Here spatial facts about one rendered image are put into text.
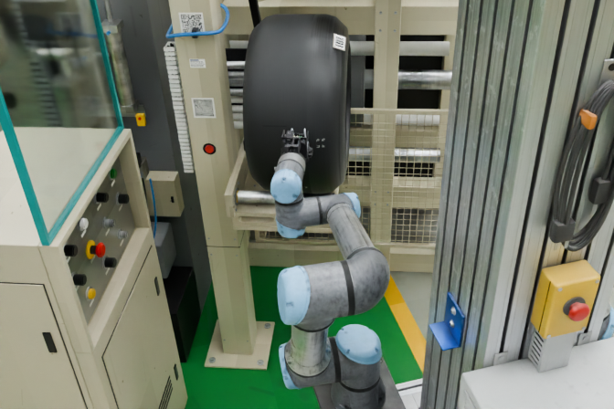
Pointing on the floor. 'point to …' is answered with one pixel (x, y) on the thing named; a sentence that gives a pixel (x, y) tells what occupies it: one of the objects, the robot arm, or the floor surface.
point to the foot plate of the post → (216, 358)
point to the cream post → (214, 177)
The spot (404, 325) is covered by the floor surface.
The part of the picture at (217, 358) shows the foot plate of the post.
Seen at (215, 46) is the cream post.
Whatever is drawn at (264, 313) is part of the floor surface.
